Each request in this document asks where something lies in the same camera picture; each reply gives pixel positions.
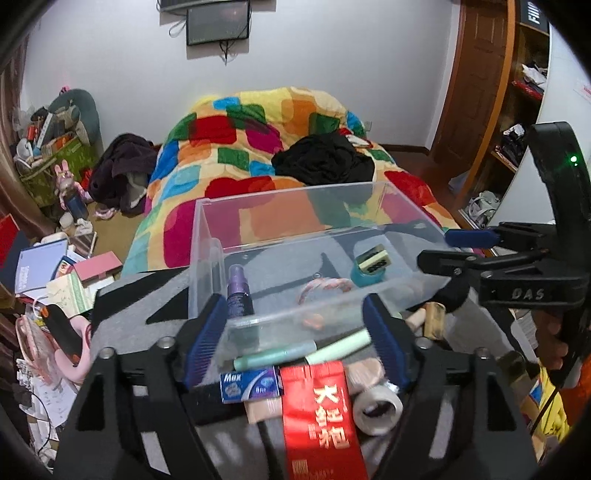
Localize white wardrobe panel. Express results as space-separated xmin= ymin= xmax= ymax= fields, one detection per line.
xmin=489 ymin=23 xmax=591 ymax=232

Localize brown curtain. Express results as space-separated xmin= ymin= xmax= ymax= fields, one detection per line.
xmin=0 ymin=46 xmax=51 ymax=241

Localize purple spray bottle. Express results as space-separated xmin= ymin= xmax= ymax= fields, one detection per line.
xmin=226 ymin=264 xmax=256 ymax=319

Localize scattered white papers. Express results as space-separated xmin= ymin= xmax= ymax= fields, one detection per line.
xmin=14 ymin=360 xmax=79 ymax=462

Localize red box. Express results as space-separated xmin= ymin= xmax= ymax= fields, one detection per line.
xmin=0 ymin=215 xmax=21 ymax=273

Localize blue notebook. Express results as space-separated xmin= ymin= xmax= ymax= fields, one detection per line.
xmin=15 ymin=240 xmax=70 ymax=296

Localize pink box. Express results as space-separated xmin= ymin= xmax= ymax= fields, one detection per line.
xmin=74 ymin=251 xmax=123 ymax=282

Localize pink white braided bracelet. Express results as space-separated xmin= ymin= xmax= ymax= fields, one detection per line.
xmin=295 ymin=277 xmax=354 ymax=305

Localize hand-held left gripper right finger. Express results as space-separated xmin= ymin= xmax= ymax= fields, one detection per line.
xmin=362 ymin=294 xmax=541 ymax=480

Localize light green card box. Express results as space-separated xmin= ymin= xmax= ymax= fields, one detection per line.
xmin=46 ymin=272 xmax=95 ymax=319

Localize small blue box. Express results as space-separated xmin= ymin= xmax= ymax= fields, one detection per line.
xmin=219 ymin=367 xmax=284 ymax=404

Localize person's right hand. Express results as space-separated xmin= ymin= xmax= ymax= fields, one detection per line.
xmin=537 ymin=314 xmax=571 ymax=371

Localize grey black patterned mat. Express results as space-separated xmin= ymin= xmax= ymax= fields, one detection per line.
xmin=85 ymin=240 xmax=546 ymax=480

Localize pink rabbit toy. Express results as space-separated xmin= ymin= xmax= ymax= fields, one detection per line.
xmin=54 ymin=164 xmax=86 ymax=204

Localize person's orange yellow clothing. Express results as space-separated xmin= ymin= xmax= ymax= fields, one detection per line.
xmin=526 ymin=360 xmax=573 ymax=439

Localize black garment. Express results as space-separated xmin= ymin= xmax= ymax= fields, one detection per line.
xmin=271 ymin=133 xmax=376 ymax=188

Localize wooden door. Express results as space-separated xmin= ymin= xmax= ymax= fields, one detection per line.
xmin=429 ymin=0 xmax=511 ymax=162

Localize mint green tube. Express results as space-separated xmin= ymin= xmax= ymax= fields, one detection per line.
xmin=233 ymin=340 xmax=318 ymax=371

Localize black orange tool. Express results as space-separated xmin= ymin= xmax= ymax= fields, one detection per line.
xmin=39 ymin=304 xmax=84 ymax=367

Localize pink curved plastic item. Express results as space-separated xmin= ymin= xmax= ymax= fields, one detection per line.
xmin=55 ymin=318 xmax=95 ymax=384

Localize white shoes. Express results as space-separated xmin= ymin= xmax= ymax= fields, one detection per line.
xmin=466 ymin=190 xmax=502 ymax=227

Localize white tape roll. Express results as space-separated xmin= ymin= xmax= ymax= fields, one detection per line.
xmin=353 ymin=385 xmax=404 ymax=437

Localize dark purple clothes pile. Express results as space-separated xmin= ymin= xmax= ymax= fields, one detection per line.
xmin=88 ymin=133 xmax=160 ymax=215

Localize blue bottle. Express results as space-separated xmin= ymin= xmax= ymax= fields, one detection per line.
xmin=62 ymin=191 xmax=88 ymax=221

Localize beige cosmetic tube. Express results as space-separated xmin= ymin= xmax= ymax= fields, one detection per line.
xmin=245 ymin=357 xmax=398 ymax=424

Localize wooden stamp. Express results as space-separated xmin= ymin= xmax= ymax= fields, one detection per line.
xmin=405 ymin=301 xmax=448 ymax=340

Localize clear plastic box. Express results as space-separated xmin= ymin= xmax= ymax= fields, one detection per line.
xmin=187 ymin=181 xmax=462 ymax=330

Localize teal tape roll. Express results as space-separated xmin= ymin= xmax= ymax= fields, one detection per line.
xmin=350 ymin=263 xmax=386 ymax=287

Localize pink transparent pouch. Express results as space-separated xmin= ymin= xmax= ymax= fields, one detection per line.
xmin=14 ymin=314 xmax=61 ymax=384

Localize green storage bin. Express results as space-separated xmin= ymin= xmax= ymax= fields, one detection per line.
xmin=16 ymin=134 xmax=100 ymax=208

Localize black wall television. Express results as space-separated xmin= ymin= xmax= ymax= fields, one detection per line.
xmin=157 ymin=0 xmax=218 ymax=12

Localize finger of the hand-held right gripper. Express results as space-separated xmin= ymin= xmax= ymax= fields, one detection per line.
xmin=444 ymin=222 xmax=555 ymax=254
xmin=417 ymin=249 xmax=552 ymax=280

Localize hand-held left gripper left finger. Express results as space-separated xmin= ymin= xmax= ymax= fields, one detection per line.
xmin=53 ymin=294 xmax=228 ymax=480

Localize small wall monitor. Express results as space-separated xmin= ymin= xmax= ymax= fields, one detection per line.
xmin=186 ymin=0 xmax=251 ymax=47

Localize wooden shelf unit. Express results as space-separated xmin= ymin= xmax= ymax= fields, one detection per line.
xmin=462 ymin=0 xmax=552 ymax=232

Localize red paper packet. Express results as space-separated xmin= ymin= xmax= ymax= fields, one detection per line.
xmin=279 ymin=361 xmax=370 ymax=480

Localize colourful patchwork blanket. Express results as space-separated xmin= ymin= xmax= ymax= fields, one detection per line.
xmin=121 ymin=86 xmax=462 ymax=282

